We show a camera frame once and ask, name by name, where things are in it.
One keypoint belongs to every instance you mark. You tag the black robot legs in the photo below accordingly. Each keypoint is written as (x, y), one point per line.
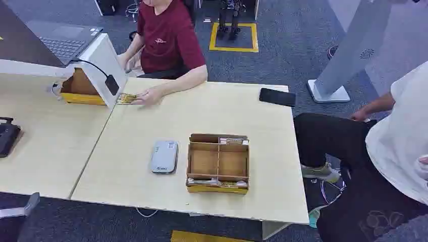
(223, 20)

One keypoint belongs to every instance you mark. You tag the person in red shirt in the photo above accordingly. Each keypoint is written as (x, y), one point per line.
(167, 40)

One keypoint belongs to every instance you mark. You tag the person in white shirt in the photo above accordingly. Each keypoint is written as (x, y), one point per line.
(394, 143)

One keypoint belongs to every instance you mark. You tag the wooden box with dividers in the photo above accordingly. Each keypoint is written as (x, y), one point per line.
(204, 163)

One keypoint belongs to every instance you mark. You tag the stack of yellow cards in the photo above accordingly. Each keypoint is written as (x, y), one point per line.
(126, 98)

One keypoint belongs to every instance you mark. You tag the office chair base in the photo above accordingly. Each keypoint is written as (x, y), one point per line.
(132, 10)

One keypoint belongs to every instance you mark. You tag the cards, long grey row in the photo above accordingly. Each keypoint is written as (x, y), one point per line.
(204, 182)

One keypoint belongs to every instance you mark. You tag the black desk device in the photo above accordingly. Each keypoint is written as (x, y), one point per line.
(7, 137)

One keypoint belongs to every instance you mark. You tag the white laptop stand box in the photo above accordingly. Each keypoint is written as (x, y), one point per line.
(103, 63)

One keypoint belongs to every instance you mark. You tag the brown cardboard box, yellow edge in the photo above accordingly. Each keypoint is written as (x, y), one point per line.
(78, 90)

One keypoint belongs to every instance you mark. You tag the black smartphone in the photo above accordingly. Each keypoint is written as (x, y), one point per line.
(277, 97)

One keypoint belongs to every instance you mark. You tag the white desk leg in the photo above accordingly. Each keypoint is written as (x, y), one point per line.
(272, 228)

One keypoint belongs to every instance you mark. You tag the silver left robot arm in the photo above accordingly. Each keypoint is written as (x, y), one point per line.
(11, 212)

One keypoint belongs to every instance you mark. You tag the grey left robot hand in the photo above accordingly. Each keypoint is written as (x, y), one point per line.
(32, 203)

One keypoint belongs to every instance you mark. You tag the white pillar stand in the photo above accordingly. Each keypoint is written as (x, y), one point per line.
(351, 43)

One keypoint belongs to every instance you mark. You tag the dark grey laptop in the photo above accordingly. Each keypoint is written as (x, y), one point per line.
(63, 40)

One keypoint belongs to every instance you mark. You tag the cards, pale stack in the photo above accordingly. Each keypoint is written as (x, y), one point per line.
(234, 141)

